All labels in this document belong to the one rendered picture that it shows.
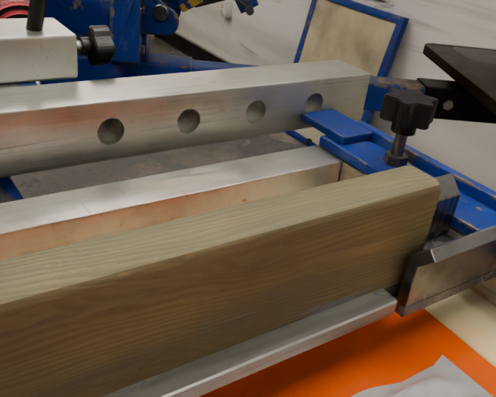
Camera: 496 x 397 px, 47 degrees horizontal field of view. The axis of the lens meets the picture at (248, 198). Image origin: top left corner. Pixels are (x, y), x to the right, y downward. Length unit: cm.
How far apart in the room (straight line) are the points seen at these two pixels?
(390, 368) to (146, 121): 26
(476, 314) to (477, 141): 216
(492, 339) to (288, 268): 18
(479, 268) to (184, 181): 22
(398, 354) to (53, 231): 23
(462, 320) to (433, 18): 232
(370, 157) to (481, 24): 206
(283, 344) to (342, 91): 34
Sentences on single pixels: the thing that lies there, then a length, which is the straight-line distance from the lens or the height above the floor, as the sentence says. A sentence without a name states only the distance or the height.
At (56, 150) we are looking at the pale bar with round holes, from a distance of 45.
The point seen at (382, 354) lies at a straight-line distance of 37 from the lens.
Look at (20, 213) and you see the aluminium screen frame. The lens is 41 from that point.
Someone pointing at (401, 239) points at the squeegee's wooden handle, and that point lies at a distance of 34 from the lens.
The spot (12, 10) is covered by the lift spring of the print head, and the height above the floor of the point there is 106.
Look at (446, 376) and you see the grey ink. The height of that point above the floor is 96.
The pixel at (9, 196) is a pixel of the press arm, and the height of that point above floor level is 92.
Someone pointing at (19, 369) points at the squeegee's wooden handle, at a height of 103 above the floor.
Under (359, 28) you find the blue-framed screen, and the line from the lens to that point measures 290.
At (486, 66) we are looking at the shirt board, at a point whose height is 95.
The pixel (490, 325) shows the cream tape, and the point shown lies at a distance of 43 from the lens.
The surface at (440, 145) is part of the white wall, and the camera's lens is 269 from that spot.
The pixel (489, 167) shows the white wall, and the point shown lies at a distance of 256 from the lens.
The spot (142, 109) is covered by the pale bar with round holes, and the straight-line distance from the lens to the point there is 46.
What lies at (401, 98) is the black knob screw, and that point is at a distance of 48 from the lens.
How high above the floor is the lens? 120
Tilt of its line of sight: 29 degrees down
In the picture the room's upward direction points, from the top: 7 degrees clockwise
